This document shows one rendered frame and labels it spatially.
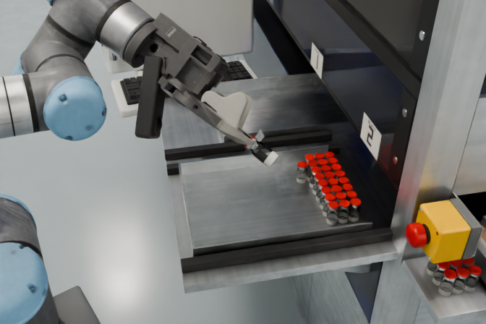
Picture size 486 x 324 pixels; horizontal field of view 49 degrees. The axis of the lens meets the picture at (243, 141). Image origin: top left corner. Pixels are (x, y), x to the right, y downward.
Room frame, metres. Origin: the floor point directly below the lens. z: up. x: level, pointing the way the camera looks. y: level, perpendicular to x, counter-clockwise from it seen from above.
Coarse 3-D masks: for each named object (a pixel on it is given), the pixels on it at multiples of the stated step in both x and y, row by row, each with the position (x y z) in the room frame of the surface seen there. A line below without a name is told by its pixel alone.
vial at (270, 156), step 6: (252, 144) 0.60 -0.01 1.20; (258, 144) 0.60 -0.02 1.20; (264, 144) 0.60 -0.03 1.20; (252, 150) 0.60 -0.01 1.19; (258, 150) 0.59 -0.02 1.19; (264, 150) 0.59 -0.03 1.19; (270, 150) 0.60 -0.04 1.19; (258, 156) 0.59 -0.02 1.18; (264, 156) 0.59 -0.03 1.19; (270, 156) 0.59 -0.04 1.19; (276, 156) 0.59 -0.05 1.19; (264, 162) 0.59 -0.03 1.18; (270, 162) 0.58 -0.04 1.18
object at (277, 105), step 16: (240, 80) 1.30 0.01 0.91; (256, 80) 1.31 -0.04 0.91; (272, 80) 1.32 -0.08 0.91; (288, 80) 1.33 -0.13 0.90; (304, 80) 1.34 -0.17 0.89; (320, 80) 1.35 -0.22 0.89; (256, 96) 1.27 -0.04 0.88; (272, 96) 1.27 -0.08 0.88; (288, 96) 1.27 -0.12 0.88; (304, 96) 1.27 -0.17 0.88; (320, 96) 1.27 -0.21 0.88; (256, 112) 1.19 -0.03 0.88; (272, 112) 1.19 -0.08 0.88; (288, 112) 1.19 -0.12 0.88; (304, 112) 1.19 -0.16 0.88; (320, 112) 1.19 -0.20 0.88; (336, 112) 1.19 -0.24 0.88; (256, 128) 1.12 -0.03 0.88; (272, 128) 1.12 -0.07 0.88; (288, 128) 1.07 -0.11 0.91; (304, 128) 1.07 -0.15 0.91; (320, 128) 1.08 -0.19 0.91; (336, 128) 1.09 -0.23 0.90; (352, 128) 1.10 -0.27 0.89
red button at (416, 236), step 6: (408, 228) 0.64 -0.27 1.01; (414, 228) 0.63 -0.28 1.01; (420, 228) 0.63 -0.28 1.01; (408, 234) 0.63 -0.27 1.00; (414, 234) 0.62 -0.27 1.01; (420, 234) 0.62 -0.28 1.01; (426, 234) 0.62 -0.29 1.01; (408, 240) 0.63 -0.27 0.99; (414, 240) 0.62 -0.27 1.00; (420, 240) 0.61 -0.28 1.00; (426, 240) 0.61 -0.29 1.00; (414, 246) 0.61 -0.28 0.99; (420, 246) 0.61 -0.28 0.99
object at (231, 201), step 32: (224, 160) 0.95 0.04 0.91; (256, 160) 0.96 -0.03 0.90; (288, 160) 0.98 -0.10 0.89; (192, 192) 0.87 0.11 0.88; (224, 192) 0.87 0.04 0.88; (256, 192) 0.87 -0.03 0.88; (288, 192) 0.87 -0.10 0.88; (192, 224) 0.78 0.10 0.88; (224, 224) 0.78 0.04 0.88; (256, 224) 0.78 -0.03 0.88; (288, 224) 0.78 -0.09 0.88; (320, 224) 0.78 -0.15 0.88; (352, 224) 0.74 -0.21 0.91
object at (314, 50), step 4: (312, 44) 1.25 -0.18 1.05; (312, 48) 1.25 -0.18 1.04; (316, 48) 1.22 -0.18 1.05; (312, 52) 1.24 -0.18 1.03; (316, 52) 1.22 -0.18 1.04; (312, 56) 1.24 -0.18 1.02; (316, 56) 1.22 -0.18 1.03; (320, 56) 1.19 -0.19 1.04; (312, 60) 1.24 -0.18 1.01; (316, 60) 1.21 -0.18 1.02; (320, 60) 1.18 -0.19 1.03; (312, 64) 1.24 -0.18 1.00; (316, 64) 1.21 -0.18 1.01; (320, 64) 1.18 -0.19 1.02; (320, 68) 1.18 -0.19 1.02; (320, 72) 1.18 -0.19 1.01; (320, 76) 1.18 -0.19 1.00
